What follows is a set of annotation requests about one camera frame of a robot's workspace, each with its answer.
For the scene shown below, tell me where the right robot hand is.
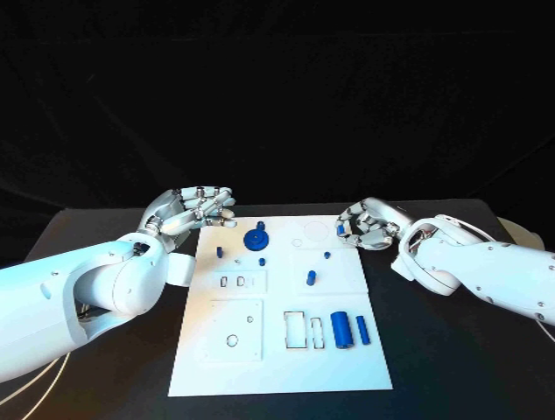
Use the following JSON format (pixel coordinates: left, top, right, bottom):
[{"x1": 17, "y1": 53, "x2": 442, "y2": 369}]
[{"x1": 335, "y1": 197, "x2": 427, "y2": 251}]

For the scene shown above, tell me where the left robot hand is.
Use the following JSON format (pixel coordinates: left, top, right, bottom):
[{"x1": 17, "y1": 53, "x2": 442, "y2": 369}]
[{"x1": 136, "y1": 185, "x2": 238, "y2": 254}]

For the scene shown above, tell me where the white task board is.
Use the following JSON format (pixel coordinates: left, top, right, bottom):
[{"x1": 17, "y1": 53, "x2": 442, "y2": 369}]
[{"x1": 166, "y1": 214, "x2": 395, "y2": 397}]

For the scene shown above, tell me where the blue gear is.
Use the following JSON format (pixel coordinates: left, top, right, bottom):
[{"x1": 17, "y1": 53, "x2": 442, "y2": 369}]
[{"x1": 242, "y1": 229, "x2": 270, "y2": 252}]

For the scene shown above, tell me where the thin blue cylinder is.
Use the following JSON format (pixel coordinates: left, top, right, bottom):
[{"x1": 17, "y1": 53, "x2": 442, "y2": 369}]
[{"x1": 355, "y1": 315, "x2": 372, "y2": 346}]

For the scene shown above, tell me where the thick blue cylinder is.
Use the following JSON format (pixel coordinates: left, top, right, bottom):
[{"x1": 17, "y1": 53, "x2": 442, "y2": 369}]
[{"x1": 329, "y1": 311, "x2": 356, "y2": 350}]

